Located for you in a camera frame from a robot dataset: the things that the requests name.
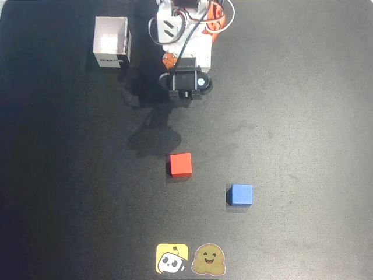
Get red cube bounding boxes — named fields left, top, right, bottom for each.
left=166, top=152, right=193, bottom=179

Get blue cube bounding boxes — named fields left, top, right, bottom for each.
left=226, top=183, right=254, bottom=207

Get black webcam on gripper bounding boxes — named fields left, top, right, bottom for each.
left=159, top=57, right=214, bottom=102

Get white open cardboard box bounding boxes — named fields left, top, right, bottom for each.
left=92, top=16, right=132, bottom=69

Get hugging face emoji sticker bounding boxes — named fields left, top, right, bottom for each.
left=191, top=243, right=227, bottom=275

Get yellow robot sticker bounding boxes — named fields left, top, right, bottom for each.
left=156, top=243, right=189, bottom=274

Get black camera cable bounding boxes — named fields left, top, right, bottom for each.
left=174, top=0, right=227, bottom=72

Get white red servo wires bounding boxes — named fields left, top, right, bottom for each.
left=147, top=0, right=235, bottom=45

